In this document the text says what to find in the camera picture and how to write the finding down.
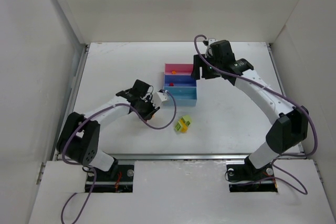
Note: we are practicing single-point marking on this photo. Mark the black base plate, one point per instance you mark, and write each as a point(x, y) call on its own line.
point(118, 181)
point(252, 182)

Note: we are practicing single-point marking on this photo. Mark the pink container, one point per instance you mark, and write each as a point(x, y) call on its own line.
point(180, 68)

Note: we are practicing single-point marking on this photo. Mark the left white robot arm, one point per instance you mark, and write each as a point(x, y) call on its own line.
point(79, 138)

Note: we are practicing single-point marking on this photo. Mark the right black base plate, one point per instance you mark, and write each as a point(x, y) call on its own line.
point(252, 182)

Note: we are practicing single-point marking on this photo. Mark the dark blue container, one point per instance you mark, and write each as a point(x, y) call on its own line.
point(179, 80)

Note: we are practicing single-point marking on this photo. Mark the light blue container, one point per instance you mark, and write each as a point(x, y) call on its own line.
point(184, 96)

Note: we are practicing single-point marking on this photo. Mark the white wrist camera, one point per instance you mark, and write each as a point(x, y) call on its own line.
point(208, 42)
point(159, 97)

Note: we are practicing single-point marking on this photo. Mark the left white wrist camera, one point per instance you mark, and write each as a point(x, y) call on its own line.
point(159, 97)

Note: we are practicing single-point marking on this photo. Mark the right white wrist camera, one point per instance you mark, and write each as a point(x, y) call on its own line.
point(208, 42)

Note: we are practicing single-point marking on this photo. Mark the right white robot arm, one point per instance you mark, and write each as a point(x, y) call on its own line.
point(289, 121)

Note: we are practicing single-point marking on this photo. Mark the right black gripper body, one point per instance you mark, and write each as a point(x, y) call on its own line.
point(206, 67)

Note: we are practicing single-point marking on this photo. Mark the yellow green lego cluster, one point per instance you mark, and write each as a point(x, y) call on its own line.
point(183, 124)

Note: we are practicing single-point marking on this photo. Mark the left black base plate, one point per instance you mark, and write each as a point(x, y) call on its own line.
point(118, 181)

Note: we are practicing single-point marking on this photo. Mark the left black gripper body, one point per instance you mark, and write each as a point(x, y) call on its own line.
point(146, 106)

